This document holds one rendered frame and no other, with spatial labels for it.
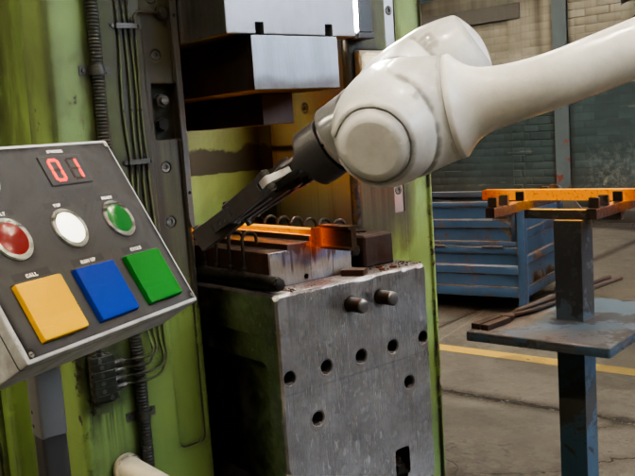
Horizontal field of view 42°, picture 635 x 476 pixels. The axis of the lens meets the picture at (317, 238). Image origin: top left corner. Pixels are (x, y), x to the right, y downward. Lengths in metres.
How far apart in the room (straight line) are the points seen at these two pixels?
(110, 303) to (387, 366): 0.71
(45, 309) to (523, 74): 0.59
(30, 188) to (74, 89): 0.37
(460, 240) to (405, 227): 3.34
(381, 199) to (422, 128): 1.11
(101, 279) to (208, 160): 0.92
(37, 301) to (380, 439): 0.85
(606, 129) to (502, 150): 1.22
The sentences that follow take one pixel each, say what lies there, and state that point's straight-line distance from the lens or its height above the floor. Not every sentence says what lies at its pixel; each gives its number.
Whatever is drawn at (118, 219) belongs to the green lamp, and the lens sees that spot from 1.19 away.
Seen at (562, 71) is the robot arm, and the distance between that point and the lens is 0.81.
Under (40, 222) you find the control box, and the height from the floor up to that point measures 1.10.
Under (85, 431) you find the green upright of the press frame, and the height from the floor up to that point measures 0.71.
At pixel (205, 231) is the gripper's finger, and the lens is 1.10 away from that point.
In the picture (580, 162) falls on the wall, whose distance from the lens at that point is 9.32.
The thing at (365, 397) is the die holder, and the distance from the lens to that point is 1.60.
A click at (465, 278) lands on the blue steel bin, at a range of 5.27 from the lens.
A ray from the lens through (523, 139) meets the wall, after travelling 9.57.
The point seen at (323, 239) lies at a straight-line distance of 1.53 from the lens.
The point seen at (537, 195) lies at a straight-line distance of 1.81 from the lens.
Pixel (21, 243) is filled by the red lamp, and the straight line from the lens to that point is 1.05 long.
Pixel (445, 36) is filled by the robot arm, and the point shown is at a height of 1.28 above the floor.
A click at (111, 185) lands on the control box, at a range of 1.23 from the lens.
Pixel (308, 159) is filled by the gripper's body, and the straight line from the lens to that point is 0.99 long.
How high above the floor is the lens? 1.19
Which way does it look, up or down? 7 degrees down
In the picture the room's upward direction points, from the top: 4 degrees counter-clockwise
